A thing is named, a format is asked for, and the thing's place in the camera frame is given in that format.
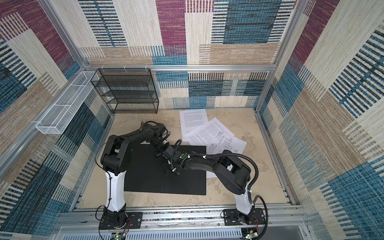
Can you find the red folder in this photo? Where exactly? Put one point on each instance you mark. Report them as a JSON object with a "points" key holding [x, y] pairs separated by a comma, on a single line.
{"points": [[147, 174]]}

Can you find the diagram sheet top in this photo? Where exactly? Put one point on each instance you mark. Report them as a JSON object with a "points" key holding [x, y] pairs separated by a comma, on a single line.
{"points": [[223, 142]]}

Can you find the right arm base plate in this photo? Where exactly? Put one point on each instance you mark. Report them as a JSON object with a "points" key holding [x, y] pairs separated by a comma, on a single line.
{"points": [[233, 217]]}

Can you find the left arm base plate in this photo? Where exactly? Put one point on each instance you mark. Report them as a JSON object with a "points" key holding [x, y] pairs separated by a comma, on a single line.
{"points": [[120, 221]]}

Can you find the text sheet far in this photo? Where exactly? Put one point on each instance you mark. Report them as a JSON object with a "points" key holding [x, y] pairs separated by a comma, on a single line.
{"points": [[192, 119]]}

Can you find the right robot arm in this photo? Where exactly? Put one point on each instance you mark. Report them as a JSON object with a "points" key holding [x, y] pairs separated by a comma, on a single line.
{"points": [[235, 171]]}

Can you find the white mesh wall basket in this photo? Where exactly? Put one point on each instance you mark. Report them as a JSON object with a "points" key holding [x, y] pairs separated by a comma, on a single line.
{"points": [[62, 112]]}

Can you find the black wire shelf rack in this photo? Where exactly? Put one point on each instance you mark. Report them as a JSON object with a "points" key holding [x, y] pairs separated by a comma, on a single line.
{"points": [[127, 91]]}

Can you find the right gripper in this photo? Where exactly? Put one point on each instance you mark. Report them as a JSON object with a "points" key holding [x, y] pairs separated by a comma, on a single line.
{"points": [[168, 172]]}

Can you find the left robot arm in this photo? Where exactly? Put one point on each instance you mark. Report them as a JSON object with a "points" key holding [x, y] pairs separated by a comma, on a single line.
{"points": [[115, 160]]}

